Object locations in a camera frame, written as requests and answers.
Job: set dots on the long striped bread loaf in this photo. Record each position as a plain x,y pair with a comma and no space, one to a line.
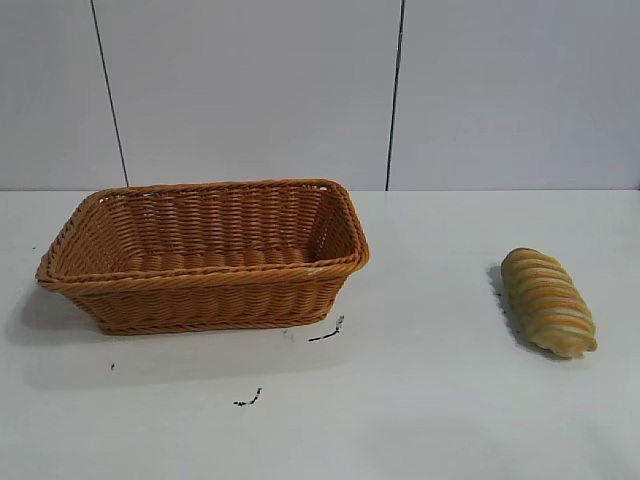
547,300

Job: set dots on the brown woven wicker basket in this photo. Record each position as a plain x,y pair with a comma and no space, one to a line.
200,295

